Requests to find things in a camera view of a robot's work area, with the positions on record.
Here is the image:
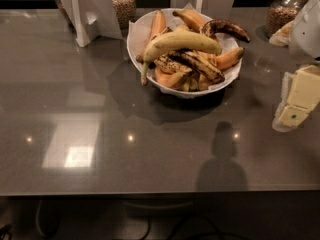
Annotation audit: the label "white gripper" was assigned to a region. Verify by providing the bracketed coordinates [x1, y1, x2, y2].
[269, 0, 320, 132]

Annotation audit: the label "white card stand left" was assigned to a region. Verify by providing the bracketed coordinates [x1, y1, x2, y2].
[61, 0, 122, 47]

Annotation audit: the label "orange banana right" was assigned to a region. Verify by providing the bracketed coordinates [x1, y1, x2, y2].
[216, 47, 245, 71]

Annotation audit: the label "white paper bowl liner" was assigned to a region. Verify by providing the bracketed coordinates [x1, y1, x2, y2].
[127, 2, 242, 92]

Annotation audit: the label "glass jar of grains right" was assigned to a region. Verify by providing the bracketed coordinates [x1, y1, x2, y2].
[265, 0, 308, 38]

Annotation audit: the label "black cables under table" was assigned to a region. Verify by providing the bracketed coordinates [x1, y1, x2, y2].
[0, 197, 254, 240]

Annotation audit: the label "orange banana left upright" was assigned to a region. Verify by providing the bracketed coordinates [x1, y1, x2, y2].
[136, 10, 166, 64]

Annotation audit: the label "white bowl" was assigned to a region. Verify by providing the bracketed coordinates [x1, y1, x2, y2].
[126, 7, 243, 100]

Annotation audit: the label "orange banana bottom left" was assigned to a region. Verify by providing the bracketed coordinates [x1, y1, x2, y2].
[154, 67, 186, 90]

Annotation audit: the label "spotted brown banana left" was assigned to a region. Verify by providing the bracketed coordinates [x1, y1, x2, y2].
[154, 55, 193, 75]

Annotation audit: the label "spotted brown banana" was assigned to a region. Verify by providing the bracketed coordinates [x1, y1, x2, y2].
[154, 55, 193, 75]
[168, 50, 225, 84]

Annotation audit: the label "spotted brown banana centre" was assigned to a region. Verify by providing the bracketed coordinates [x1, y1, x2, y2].
[168, 50, 225, 84]

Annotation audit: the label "large yellow banana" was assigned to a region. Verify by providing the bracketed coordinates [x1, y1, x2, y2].
[140, 31, 222, 86]

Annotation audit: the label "glass jar of grains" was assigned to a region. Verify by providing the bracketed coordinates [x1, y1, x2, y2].
[112, 0, 136, 29]
[265, 0, 308, 38]

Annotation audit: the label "glass jar of grains left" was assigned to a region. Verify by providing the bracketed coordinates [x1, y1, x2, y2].
[112, 0, 136, 29]

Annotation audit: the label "dark overripe banana top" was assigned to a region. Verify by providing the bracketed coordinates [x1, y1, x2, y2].
[200, 19, 251, 43]

